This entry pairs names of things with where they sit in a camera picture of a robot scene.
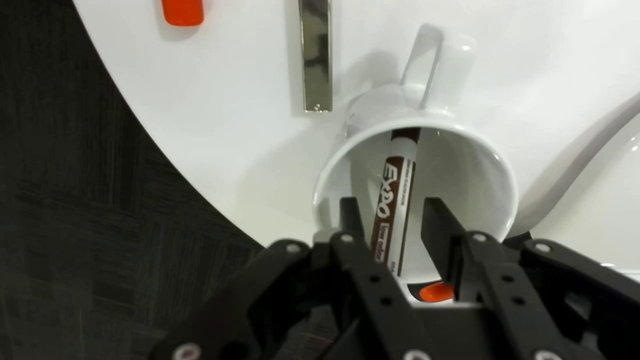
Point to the white ceramic mug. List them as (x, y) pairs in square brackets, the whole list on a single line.
[(480, 187)]

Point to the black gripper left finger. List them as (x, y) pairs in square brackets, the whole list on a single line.
[(321, 301)]

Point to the small orange piece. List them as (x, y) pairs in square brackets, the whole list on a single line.
[(437, 291)]

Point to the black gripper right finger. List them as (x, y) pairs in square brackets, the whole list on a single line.
[(533, 301)]

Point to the black Expo marker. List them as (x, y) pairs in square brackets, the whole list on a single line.
[(393, 193)]

